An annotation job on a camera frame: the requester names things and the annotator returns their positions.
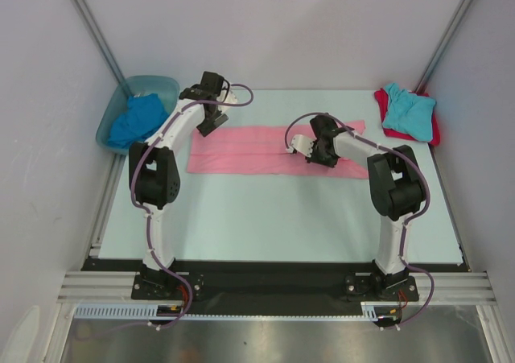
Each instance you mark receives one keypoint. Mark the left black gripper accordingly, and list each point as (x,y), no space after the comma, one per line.
(207,127)

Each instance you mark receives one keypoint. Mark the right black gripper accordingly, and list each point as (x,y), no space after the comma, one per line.
(320,157)

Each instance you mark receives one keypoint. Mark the pink t shirt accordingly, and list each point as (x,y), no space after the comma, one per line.
(258,150)

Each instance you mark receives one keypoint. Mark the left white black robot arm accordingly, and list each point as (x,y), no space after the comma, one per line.
(154,175)

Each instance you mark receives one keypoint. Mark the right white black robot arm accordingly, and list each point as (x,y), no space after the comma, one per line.
(398,190)

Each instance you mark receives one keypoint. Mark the teal plastic bin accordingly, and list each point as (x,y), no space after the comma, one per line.
(166,88)

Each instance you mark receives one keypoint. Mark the blue crumpled t shirt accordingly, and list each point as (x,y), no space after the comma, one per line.
(143,117)

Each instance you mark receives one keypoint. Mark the teal folded t shirt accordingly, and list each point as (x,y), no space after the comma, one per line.
(409,113)

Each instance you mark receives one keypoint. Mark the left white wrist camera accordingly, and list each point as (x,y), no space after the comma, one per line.
(227,97)

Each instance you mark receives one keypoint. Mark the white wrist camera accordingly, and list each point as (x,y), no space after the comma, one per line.
(301,144)
(227,97)

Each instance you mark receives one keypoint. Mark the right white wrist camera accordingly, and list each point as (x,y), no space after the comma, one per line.
(301,144)

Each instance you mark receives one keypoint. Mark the left aluminium corner post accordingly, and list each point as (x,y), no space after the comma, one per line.
(91,24)

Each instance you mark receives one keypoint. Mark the aluminium corner post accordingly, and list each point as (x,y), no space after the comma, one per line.
(91,24)
(444,43)

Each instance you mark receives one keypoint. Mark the right slotted cable duct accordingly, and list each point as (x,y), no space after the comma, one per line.
(383,311)

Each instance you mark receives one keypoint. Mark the slotted cable duct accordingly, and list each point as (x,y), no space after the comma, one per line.
(112,311)
(383,311)

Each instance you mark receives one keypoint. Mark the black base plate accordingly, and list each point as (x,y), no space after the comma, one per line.
(282,289)

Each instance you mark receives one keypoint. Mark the right aluminium corner post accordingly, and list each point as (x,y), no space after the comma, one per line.
(444,43)

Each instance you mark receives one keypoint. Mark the front aluminium rail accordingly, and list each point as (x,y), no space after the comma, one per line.
(96,286)

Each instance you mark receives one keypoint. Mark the left slotted cable duct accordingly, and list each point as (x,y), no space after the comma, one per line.
(112,311)

